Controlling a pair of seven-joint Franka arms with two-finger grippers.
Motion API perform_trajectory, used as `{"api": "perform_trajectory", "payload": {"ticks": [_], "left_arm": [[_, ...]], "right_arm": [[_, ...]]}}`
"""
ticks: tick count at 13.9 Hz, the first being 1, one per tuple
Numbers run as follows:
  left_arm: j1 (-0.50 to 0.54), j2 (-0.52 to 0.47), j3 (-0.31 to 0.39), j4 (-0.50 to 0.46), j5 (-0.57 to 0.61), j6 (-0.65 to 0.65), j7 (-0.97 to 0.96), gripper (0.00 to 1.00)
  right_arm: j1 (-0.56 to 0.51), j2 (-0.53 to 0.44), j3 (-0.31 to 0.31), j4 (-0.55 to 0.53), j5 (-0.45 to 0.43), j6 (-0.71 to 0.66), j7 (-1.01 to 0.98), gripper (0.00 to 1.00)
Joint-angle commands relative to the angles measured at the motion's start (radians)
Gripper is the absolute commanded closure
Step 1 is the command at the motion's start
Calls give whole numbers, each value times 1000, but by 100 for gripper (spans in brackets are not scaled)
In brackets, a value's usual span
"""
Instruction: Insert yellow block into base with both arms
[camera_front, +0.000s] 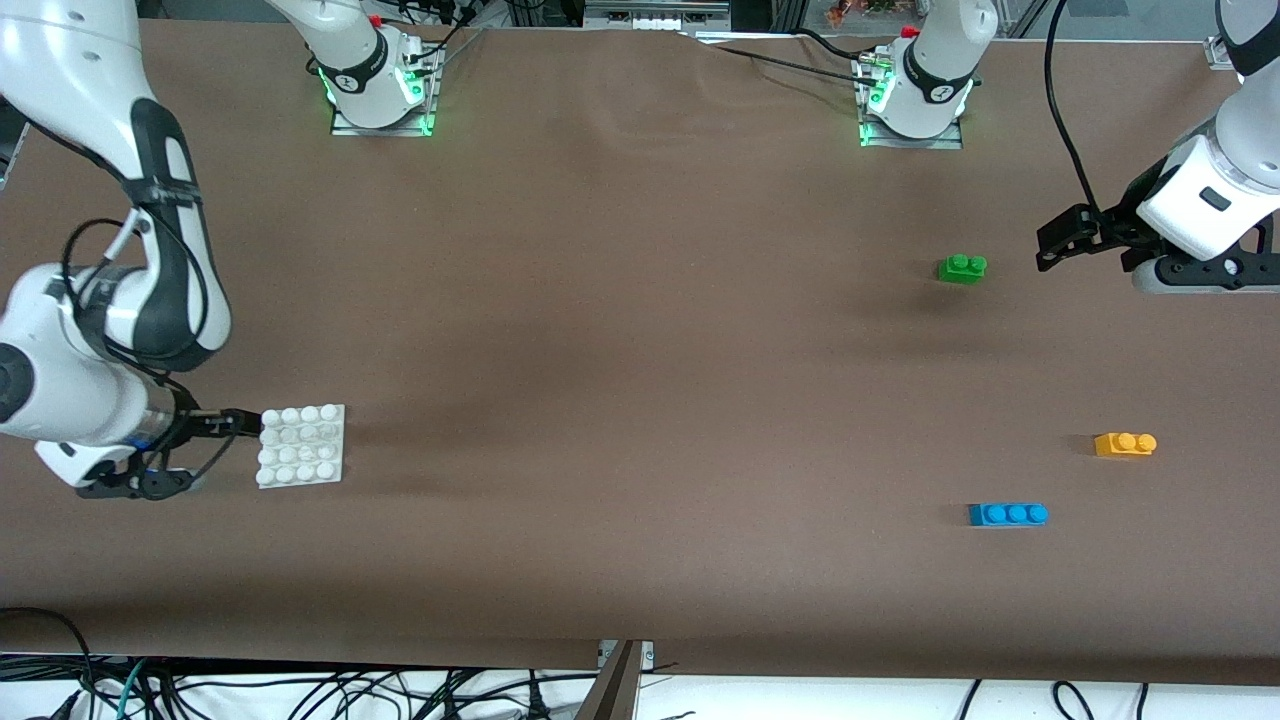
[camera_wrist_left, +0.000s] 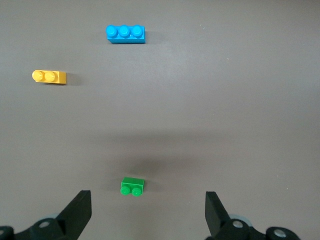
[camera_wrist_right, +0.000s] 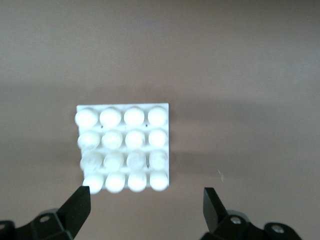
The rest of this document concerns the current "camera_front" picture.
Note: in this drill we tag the aluminium frame profile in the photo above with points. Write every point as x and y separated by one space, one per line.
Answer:
650 15

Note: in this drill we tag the silver metal bracket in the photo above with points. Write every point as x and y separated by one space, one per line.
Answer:
648 652

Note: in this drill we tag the yellow two-stud block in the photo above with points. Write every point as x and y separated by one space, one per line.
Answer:
1120 447

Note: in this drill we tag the white studded base plate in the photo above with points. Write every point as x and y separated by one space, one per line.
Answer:
300 450

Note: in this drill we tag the dark table support beam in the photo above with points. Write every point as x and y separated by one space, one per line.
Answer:
612 690

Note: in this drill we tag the brown table cover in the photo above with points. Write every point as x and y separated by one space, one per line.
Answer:
640 300

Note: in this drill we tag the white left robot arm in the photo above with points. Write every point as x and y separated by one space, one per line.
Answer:
935 60

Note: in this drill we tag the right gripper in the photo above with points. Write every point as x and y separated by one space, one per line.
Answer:
192 424

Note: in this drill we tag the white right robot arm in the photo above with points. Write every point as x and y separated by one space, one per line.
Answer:
70 80

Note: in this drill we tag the aluminium corner bracket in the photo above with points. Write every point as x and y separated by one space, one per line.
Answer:
1218 52

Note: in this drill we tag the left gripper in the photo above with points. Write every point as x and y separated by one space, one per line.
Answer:
1122 226

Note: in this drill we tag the green two-stud block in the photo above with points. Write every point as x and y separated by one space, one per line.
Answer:
960 272

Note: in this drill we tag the blue three-stud block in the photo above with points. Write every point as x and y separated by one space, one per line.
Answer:
1000 516

